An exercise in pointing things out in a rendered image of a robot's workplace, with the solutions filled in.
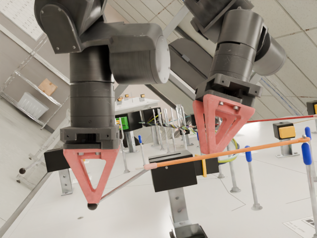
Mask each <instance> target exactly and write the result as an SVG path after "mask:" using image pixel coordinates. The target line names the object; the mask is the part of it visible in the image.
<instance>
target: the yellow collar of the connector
mask: <svg viewBox="0 0 317 238"><path fill-rule="evenodd" d="M195 156H200V155H198V154H195ZM202 169H203V175H202V176H203V177H204V178H205V177H207V173H206V163H205V159H203V160H202Z"/></svg>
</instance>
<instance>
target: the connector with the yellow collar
mask: <svg viewBox="0 0 317 238"><path fill-rule="evenodd" d="M205 163H206V173H207V174H213V173H219V167H218V166H219V162H218V158H217V157H214V158H208V159H205ZM194 166H195V171H196V176H200V175H203V169H202V160H197V161H194Z"/></svg>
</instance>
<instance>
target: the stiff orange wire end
mask: <svg viewBox="0 0 317 238"><path fill-rule="evenodd" d="M308 141H310V138H309V137H306V139H303V138H302V137H300V138H297V139H294V140H289V141H283V142H277V143H272V144H264V145H259V146H253V147H247V148H242V149H236V150H231V151H225V152H219V153H212V154H206V155H201V156H195V157H190V158H184V159H179V160H173V161H166V162H160V163H150V164H145V165H144V166H143V167H138V168H135V169H136V170H139V169H146V170H150V169H155V168H157V167H162V166H167V165H173V164H179V163H184V162H191V161H197V160H203V159H208V158H214V157H219V156H225V155H231V154H236V153H244V152H249V151H255V150H260V149H266V148H272V147H277V146H283V145H291V144H296V143H304V142H308Z"/></svg>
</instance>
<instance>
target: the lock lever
mask: <svg viewBox="0 0 317 238"><path fill-rule="evenodd" d="M147 171H149V170H146V169H143V170H142V171H141V172H139V173H138V174H136V175H135V176H133V177H132V178H130V179H129V180H127V181H126V182H124V183H123V184H121V185H119V186H118V187H116V188H115V189H113V190H112V191H110V192H108V193H107V194H105V195H104V196H102V197H101V199H100V202H101V201H103V200H105V199H106V198H108V197H109V196H111V195H112V194H114V193H115V192H117V191H118V190H120V189H122V188H123V187H125V186H126V185H128V184H129V183H131V182H132V181H134V180H135V179H137V178H138V177H140V176H141V175H143V174H144V173H146V172H147ZM100 202H99V203H100ZM99 203H97V205H99Z"/></svg>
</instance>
